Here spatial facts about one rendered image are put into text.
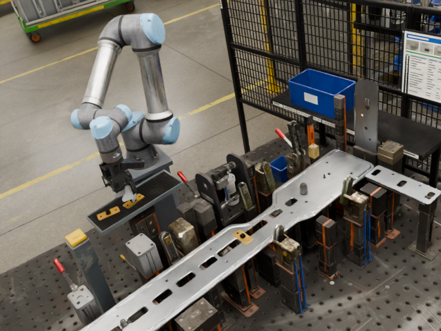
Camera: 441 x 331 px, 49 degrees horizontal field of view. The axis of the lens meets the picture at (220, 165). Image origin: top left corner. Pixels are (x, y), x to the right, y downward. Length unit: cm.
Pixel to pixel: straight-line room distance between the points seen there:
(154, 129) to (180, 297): 71
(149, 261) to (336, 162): 92
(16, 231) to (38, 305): 179
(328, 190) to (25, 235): 262
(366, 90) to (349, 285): 79
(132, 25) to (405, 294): 146
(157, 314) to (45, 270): 94
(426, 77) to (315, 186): 67
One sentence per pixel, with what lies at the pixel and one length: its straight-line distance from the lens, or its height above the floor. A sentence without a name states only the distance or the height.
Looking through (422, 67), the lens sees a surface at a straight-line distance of 225.
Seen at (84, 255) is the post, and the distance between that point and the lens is 185.
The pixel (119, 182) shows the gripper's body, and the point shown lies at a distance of 177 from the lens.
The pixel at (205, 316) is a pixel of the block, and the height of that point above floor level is 103.
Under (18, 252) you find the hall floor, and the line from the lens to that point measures 388.
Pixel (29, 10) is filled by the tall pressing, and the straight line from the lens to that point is 838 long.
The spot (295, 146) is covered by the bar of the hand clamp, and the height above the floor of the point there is 111.
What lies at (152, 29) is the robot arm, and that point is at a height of 170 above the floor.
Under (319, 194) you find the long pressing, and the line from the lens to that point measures 199.
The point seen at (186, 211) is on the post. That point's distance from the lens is 187.
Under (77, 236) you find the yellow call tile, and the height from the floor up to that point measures 116.
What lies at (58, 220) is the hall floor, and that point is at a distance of 398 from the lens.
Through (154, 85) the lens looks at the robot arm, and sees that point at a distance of 197.
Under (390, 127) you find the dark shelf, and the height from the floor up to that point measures 103.
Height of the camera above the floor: 227
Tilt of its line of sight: 35 degrees down
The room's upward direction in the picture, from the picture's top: 12 degrees counter-clockwise
